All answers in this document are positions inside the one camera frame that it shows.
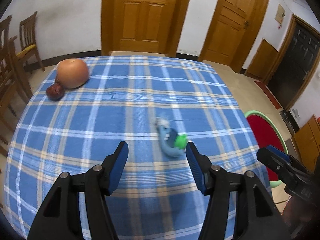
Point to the low wooden wall panel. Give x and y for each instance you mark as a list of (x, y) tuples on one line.
[(262, 60)]

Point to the red basin with green rim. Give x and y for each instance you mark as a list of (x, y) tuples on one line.
[(262, 135)]

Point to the large tan round fruit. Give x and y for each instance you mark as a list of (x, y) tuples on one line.
[(72, 73)]

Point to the small dark red fruit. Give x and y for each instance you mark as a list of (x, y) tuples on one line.
[(55, 92)]

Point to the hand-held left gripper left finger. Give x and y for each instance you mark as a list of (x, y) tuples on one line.
[(120, 165)]

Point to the wide wooden door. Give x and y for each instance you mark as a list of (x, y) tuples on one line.
[(145, 15)]

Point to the wooden cabinet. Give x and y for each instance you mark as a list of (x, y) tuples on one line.
[(310, 142)]

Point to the red doormat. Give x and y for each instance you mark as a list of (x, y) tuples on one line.
[(268, 93)]

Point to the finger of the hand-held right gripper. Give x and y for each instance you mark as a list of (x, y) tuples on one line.
[(272, 161), (277, 150)]

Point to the blue crescent scrap with green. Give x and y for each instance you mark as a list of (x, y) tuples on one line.
[(170, 142)]

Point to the blue plaid tablecloth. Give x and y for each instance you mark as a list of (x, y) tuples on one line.
[(125, 105)]

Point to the beige wall box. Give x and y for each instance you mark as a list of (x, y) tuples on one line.
[(280, 15)]

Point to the black door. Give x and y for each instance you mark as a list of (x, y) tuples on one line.
[(297, 65)]

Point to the wooden chair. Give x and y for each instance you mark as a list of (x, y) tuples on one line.
[(28, 42), (10, 80)]

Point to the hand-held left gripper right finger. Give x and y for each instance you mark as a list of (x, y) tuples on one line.
[(197, 170)]

